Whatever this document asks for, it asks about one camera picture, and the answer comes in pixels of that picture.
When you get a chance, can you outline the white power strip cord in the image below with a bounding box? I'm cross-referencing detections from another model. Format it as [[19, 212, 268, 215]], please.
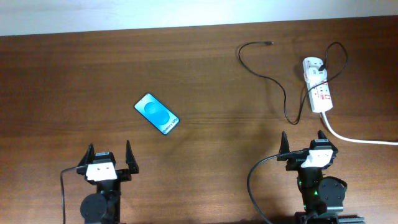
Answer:
[[320, 111, 398, 146]]

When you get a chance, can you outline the white power strip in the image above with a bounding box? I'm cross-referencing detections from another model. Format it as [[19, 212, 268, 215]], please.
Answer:
[[303, 57, 333, 113]]

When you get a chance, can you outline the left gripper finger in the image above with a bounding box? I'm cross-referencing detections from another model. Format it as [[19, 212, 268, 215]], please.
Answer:
[[126, 140, 139, 174], [78, 143, 95, 167]]

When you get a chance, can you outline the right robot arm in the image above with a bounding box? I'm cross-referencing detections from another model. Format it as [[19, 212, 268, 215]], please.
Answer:
[[277, 131, 365, 224]]

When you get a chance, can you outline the black charging cable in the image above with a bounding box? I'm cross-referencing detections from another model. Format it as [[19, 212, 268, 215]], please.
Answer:
[[238, 40, 349, 126]]

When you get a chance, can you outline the white charger adapter plug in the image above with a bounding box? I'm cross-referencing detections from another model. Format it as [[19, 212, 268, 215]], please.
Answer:
[[304, 67, 327, 83]]

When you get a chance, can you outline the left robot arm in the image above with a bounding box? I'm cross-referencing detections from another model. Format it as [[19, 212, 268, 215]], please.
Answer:
[[76, 141, 139, 224]]

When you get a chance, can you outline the blue Galaxy smartphone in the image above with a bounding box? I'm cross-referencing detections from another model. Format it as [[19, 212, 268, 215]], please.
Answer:
[[134, 93, 180, 135]]

